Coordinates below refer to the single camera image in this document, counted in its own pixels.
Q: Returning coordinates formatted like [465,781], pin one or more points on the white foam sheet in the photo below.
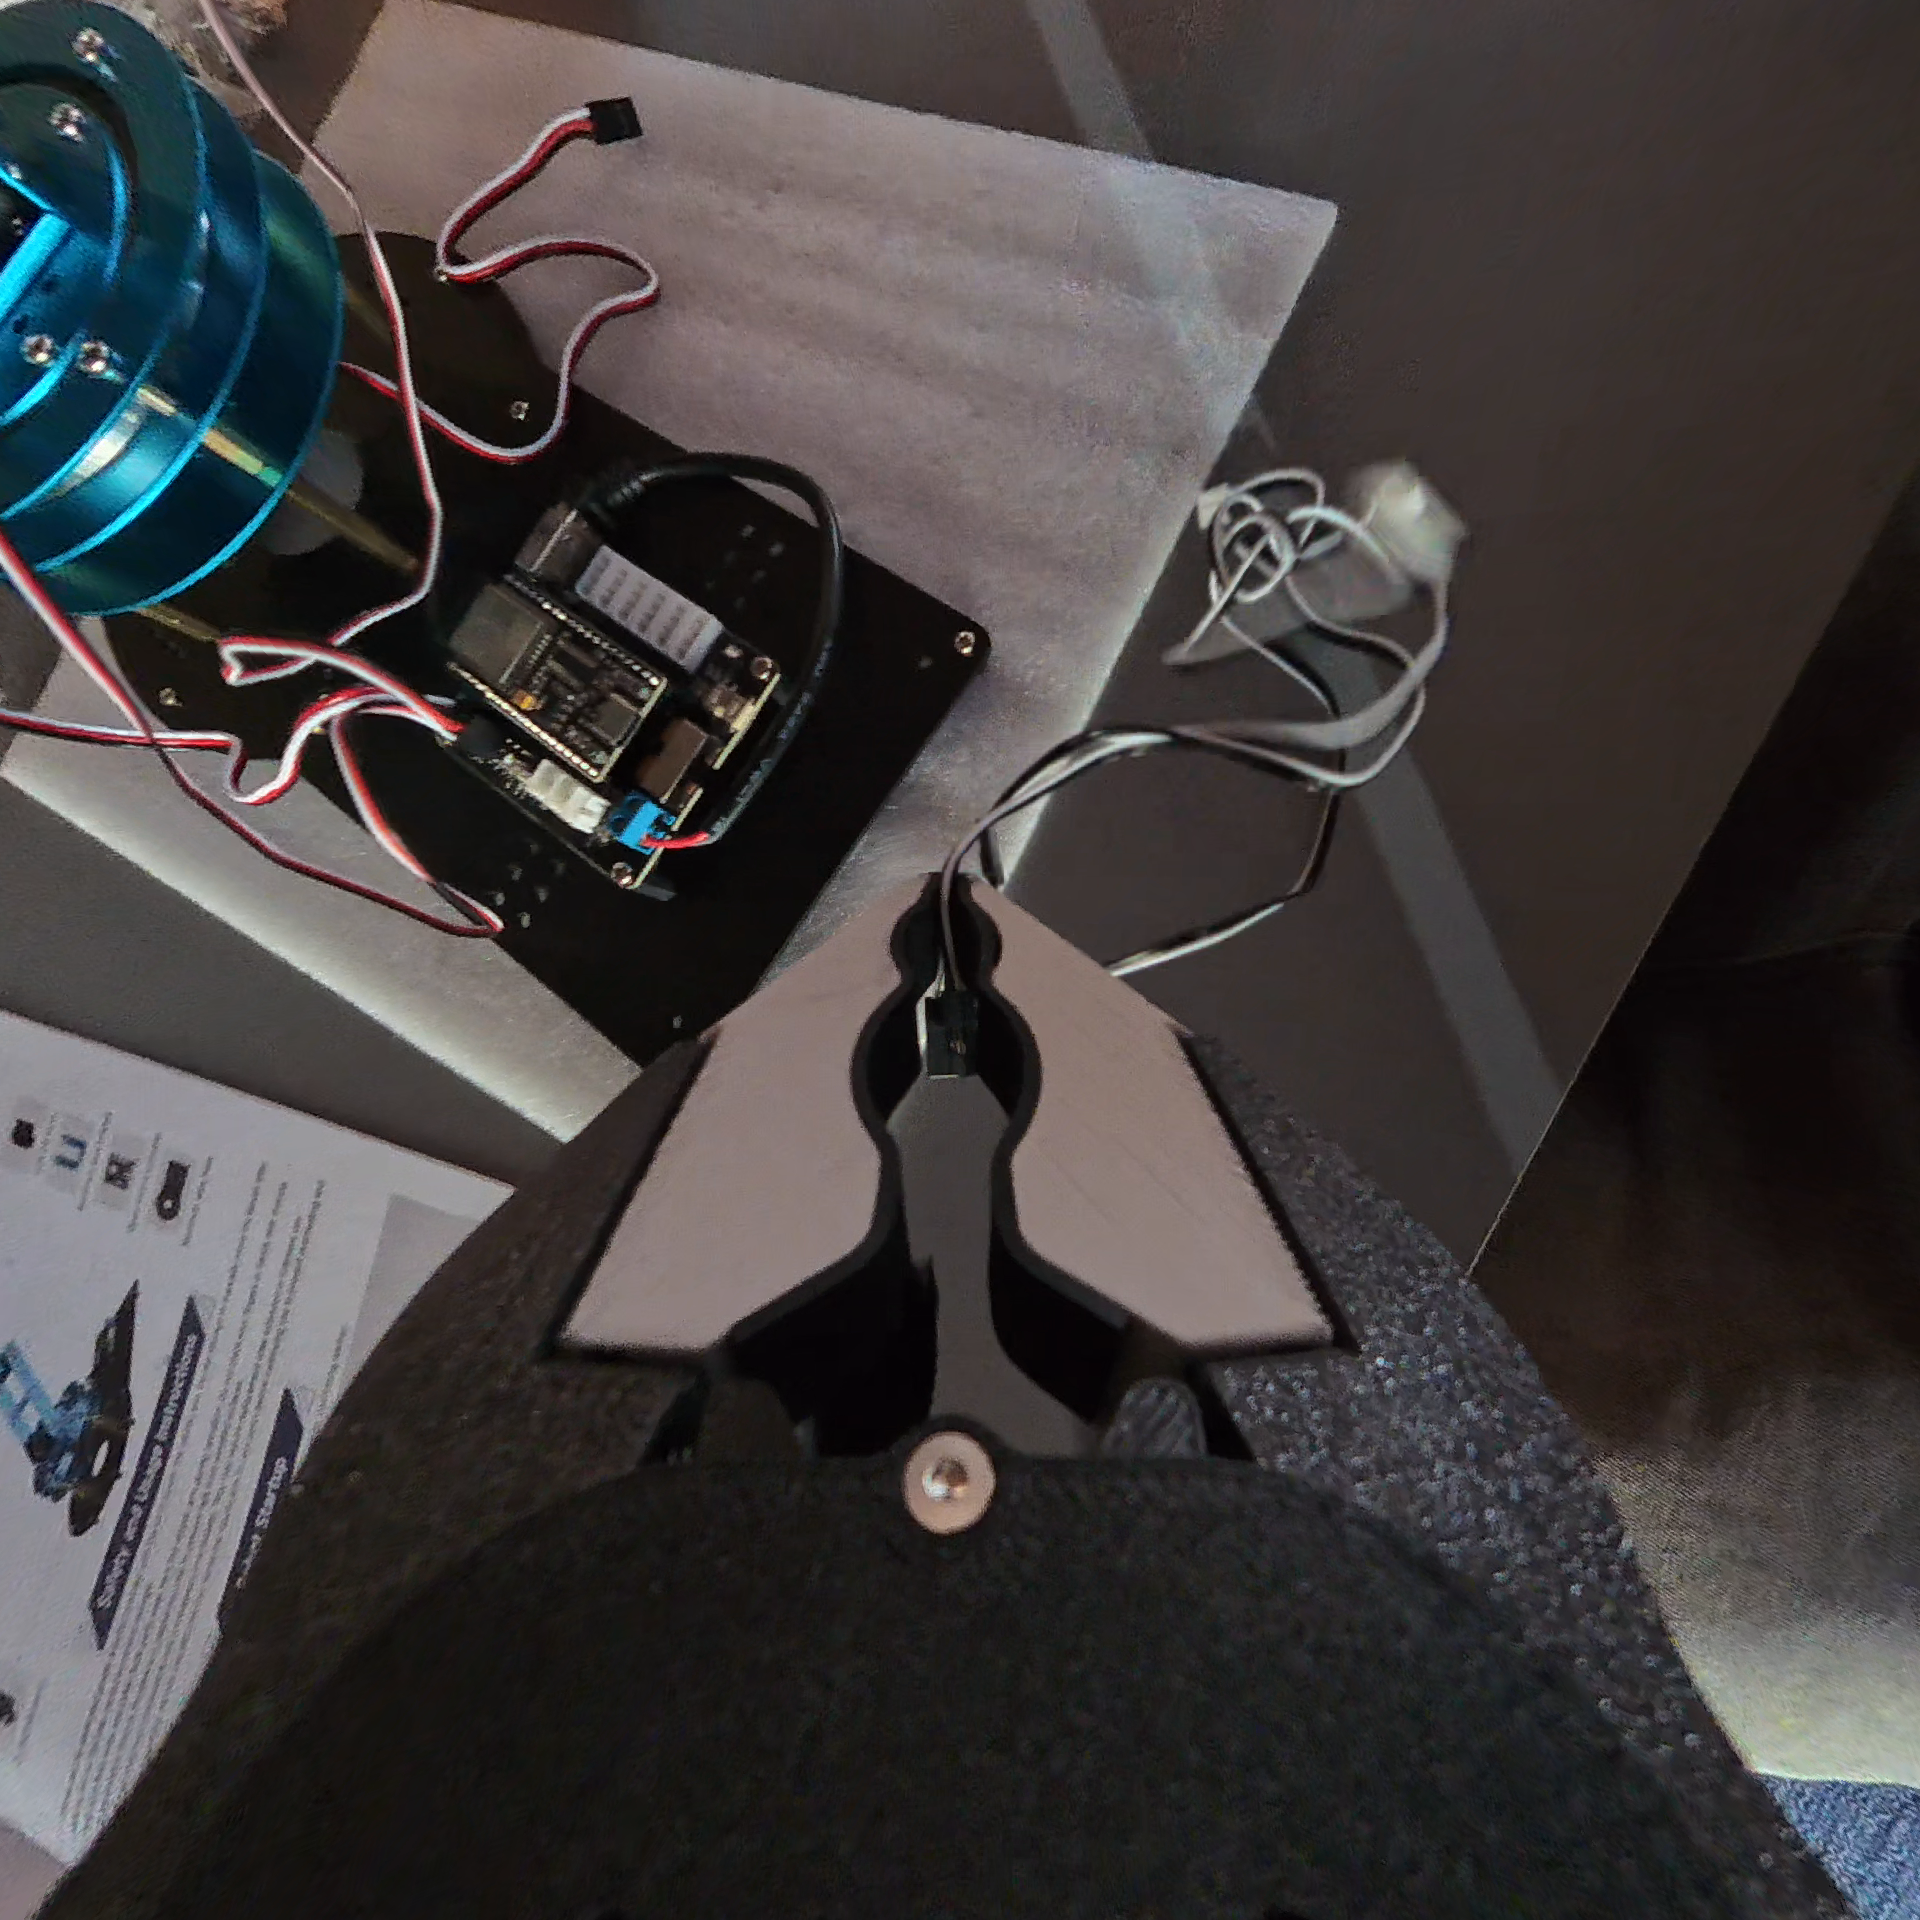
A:
[932,345]

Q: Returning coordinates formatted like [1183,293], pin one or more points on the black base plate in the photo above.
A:
[721,961]

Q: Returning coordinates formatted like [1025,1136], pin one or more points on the circuit board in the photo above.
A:
[587,704]

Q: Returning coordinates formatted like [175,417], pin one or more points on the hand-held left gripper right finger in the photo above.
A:
[1172,1201]

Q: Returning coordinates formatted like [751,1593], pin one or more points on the instruction manual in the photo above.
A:
[225,1350]

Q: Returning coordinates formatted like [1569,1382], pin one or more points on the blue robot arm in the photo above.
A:
[181,300]

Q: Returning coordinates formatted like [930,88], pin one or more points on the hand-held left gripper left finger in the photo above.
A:
[721,1201]

